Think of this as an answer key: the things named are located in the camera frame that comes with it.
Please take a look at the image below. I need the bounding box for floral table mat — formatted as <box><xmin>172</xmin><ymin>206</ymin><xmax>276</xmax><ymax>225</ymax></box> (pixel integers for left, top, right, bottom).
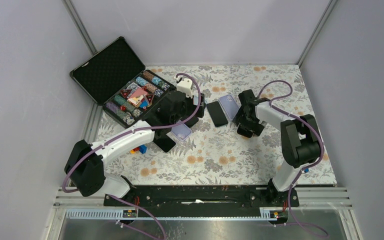
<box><xmin>92</xmin><ymin>64</ymin><xmax>337</xmax><ymax>186</ymax></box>

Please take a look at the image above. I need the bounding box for black phone from blue case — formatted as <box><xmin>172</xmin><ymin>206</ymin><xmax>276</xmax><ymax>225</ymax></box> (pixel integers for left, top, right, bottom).
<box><xmin>184</xmin><ymin>116</ymin><xmax>199</xmax><ymax>128</ymax></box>

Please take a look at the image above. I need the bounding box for red toy brick car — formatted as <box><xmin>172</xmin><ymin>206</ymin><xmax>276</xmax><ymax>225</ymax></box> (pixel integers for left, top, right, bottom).
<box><xmin>129</xmin><ymin>144</ymin><xmax>148</xmax><ymax>154</ymax></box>

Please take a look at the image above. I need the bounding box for black phone without case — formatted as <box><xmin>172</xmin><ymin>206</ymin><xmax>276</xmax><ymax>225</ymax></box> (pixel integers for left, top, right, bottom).
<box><xmin>236</xmin><ymin>125</ymin><xmax>254</xmax><ymax>139</ymax></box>

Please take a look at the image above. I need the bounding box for black poker chip case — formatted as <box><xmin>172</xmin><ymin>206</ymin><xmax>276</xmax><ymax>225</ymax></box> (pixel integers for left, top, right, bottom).
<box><xmin>69</xmin><ymin>36</ymin><xmax>176</xmax><ymax>128</ymax></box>

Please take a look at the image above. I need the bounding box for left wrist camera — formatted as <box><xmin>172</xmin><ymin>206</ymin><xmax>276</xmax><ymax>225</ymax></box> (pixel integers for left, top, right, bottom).
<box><xmin>176</xmin><ymin>76</ymin><xmax>194</xmax><ymax>99</ymax></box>

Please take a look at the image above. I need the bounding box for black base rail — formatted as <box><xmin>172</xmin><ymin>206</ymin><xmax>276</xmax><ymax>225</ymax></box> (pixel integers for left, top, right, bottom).
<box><xmin>122</xmin><ymin>185</ymin><xmax>300</xmax><ymax>218</ymax></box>

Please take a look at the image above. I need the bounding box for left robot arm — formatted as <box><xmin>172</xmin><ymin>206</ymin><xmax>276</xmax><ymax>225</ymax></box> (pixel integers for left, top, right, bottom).
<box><xmin>62</xmin><ymin>90</ymin><xmax>201</xmax><ymax>206</ymax></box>

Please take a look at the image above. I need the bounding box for lilac phone case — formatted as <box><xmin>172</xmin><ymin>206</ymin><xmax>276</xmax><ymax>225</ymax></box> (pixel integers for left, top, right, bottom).
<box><xmin>167</xmin><ymin>123</ymin><xmax>192</xmax><ymax>142</ymax></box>
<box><xmin>218</xmin><ymin>94</ymin><xmax>240</xmax><ymax>121</ymax></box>

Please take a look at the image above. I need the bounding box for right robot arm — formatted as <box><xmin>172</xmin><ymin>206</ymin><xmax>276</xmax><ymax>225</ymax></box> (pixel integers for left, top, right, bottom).
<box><xmin>233</xmin><ymin>89</ymin><xmax>324</xmax><ymax>206</ymax></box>

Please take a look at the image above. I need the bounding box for triangular card box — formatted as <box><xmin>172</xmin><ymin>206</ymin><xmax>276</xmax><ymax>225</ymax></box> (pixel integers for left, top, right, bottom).
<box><xmin>120</xmin><ymin>88</ymin><xmax>132</xmax><ymax>99</ymax></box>

